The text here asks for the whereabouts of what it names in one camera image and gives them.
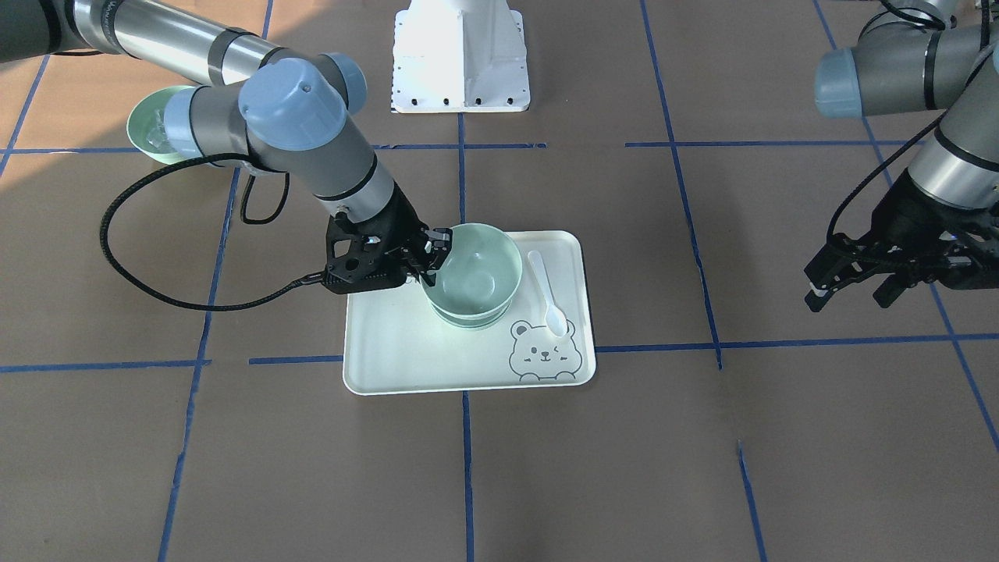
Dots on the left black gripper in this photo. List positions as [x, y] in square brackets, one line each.
[915, 209]

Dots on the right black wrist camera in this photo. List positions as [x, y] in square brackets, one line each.
[359, 255]

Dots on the green bowl on tray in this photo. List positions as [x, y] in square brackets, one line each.
[471, 326]

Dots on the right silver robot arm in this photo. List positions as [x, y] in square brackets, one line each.
[263, 106]

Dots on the green bowl with ice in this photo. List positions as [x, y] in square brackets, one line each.
[146, 127]

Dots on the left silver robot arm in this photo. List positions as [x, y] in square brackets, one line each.
[909, 58]

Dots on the white camera mast with base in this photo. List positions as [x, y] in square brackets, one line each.
[459, 57]

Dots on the white plastic spoon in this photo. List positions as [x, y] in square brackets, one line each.
[554, 317]

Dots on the pale green bear tray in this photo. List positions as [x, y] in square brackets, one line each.
[395, 343]

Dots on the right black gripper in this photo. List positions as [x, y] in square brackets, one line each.
[403, 221]

